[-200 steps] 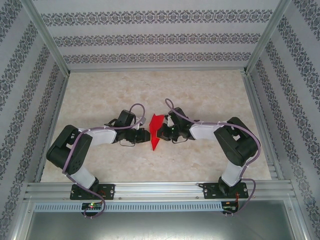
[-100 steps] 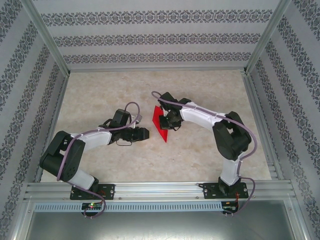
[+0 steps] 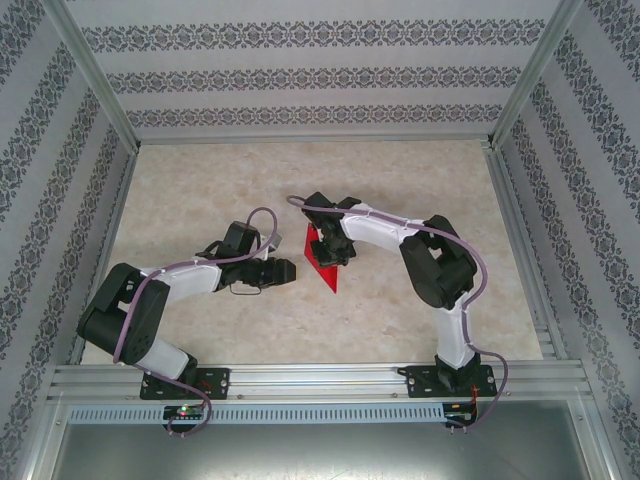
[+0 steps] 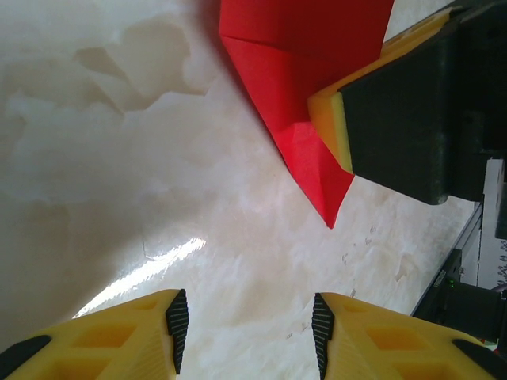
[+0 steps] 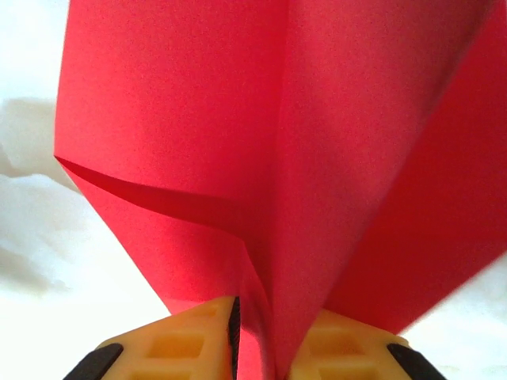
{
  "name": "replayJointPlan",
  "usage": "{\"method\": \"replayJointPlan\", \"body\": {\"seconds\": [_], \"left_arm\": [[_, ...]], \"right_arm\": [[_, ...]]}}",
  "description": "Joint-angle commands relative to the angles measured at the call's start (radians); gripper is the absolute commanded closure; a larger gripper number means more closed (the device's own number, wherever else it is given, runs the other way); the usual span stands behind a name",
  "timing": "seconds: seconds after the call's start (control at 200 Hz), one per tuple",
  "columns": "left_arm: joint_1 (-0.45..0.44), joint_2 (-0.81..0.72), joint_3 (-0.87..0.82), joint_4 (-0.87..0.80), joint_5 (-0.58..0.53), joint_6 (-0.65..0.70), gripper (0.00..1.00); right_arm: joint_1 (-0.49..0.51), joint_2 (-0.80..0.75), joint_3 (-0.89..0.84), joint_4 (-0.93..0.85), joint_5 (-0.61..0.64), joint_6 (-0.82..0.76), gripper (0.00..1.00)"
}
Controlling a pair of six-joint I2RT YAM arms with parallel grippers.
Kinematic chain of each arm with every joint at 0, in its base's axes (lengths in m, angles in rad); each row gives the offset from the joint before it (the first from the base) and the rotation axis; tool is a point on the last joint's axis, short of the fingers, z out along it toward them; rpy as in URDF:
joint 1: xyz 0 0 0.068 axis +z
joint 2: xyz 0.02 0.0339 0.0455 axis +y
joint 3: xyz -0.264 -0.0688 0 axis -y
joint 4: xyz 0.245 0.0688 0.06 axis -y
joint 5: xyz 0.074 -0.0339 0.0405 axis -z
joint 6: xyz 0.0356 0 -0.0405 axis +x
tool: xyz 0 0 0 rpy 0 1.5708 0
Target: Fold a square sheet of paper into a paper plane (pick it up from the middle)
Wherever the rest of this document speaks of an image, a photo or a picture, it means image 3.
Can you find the aluminium frame post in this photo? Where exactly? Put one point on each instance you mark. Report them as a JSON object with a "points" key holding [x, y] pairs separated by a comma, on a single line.
{"points": [[532, 75], [101, 75]]}

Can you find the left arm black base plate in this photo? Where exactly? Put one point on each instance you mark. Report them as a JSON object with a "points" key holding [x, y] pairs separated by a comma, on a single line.
{"points": [[217, 384]]}

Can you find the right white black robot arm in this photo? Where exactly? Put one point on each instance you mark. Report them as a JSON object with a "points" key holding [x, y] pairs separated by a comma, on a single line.
{"points": [[440, 270]]}

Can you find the aluminium mounting rail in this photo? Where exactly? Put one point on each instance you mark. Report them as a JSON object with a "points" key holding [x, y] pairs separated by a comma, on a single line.
{"points": [[320, 380]]}

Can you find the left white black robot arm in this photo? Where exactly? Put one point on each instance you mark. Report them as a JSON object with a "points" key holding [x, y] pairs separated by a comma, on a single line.
{"points": [[120, 320]]}

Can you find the aluminium side rail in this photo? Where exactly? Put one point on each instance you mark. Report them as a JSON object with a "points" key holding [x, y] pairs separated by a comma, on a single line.
{"points": [[119, 200], [539, 300]]}

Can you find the aluminium frame strut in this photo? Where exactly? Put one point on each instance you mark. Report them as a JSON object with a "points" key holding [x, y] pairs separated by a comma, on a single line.
{"points": [[47, 450], [602, 450]]}

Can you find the grey metal sheet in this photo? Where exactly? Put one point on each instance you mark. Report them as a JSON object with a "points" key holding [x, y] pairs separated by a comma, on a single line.
{"points": [[320, 455]]}

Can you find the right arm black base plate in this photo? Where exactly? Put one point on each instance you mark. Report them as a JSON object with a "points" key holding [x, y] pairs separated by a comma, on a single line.
{"points": [[415, 382]]}

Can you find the thin aluminium wall rail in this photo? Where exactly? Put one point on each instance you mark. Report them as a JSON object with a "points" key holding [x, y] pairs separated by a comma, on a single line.
{"points": [[315, 140]]}

